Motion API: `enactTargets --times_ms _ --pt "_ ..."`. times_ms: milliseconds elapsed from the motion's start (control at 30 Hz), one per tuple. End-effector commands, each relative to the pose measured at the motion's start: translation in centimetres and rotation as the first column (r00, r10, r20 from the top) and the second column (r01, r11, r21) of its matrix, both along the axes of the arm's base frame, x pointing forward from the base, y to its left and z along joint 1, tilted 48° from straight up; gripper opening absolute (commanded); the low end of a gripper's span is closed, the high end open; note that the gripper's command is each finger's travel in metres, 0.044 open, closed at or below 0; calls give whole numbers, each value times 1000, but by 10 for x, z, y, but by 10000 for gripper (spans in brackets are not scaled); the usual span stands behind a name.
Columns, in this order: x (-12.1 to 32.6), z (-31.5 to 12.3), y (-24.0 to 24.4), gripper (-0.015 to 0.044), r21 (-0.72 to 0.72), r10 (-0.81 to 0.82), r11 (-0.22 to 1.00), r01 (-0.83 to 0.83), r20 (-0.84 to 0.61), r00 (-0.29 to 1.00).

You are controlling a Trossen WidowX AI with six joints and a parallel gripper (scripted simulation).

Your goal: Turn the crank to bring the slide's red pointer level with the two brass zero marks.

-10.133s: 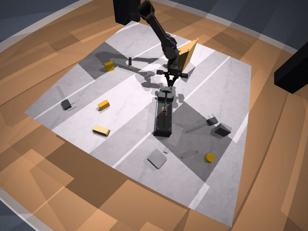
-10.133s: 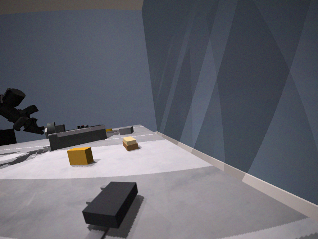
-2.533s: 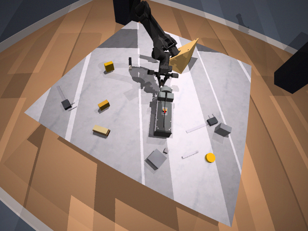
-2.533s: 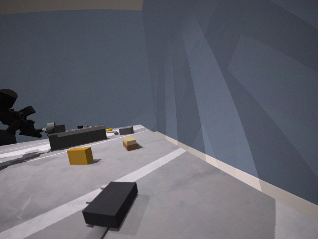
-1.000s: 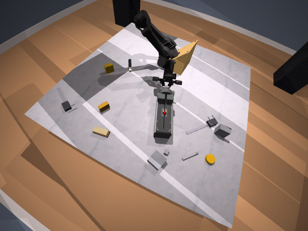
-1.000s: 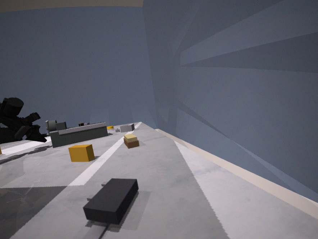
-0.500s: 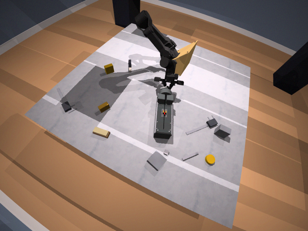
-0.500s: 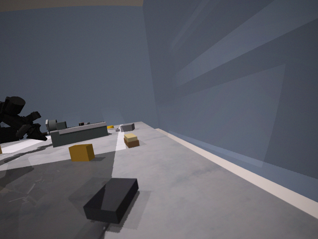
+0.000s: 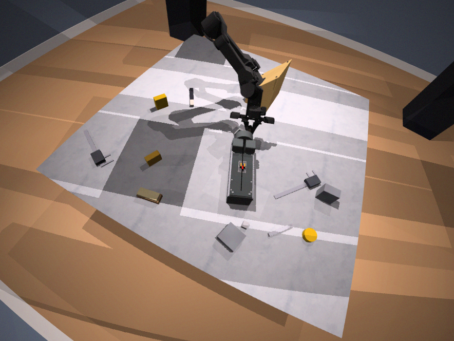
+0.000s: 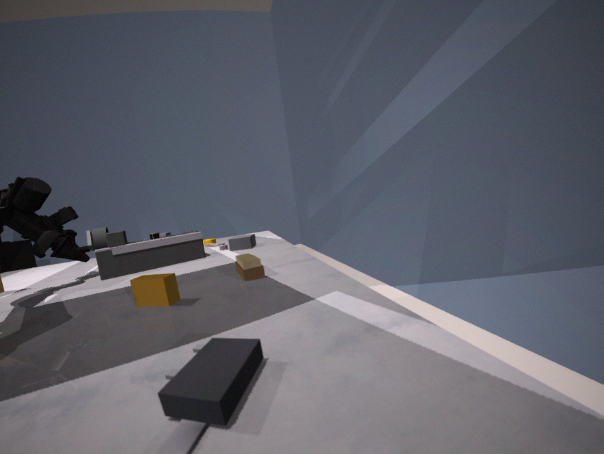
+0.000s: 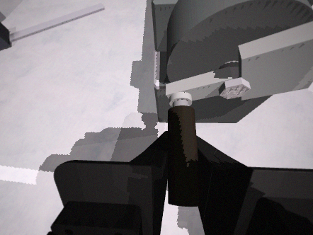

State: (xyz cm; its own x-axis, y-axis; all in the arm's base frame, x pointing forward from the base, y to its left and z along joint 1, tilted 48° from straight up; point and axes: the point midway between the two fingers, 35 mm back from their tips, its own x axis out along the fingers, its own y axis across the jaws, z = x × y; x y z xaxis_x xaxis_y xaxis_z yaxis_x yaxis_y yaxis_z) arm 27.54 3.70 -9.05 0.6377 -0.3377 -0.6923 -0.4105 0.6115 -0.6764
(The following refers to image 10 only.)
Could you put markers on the brown cube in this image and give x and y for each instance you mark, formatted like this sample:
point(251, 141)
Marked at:
point(155, 290)

